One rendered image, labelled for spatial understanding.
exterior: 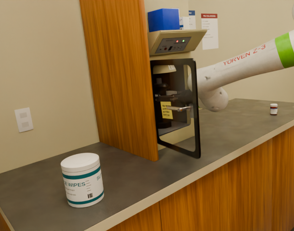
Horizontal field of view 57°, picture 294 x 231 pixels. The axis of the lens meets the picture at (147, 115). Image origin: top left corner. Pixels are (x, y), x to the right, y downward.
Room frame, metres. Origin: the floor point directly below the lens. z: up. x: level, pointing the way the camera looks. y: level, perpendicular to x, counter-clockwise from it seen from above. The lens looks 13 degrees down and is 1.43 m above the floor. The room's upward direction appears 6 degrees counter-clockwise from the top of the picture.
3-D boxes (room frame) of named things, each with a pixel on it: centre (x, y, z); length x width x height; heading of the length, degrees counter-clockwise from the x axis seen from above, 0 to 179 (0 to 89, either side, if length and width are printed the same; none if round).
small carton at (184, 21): (1.35, -0.21, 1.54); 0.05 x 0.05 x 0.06; 47
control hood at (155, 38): (1.32, -0.18, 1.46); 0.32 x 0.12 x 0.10; 129
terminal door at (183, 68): (1.13, -0.11, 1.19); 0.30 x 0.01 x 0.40; 32
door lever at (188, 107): (1.05, -0.13, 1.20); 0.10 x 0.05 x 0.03; 32
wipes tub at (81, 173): (0.88, 0.25, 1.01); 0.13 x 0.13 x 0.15
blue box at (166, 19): (1.27, -0.12, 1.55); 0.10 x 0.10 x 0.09; 39
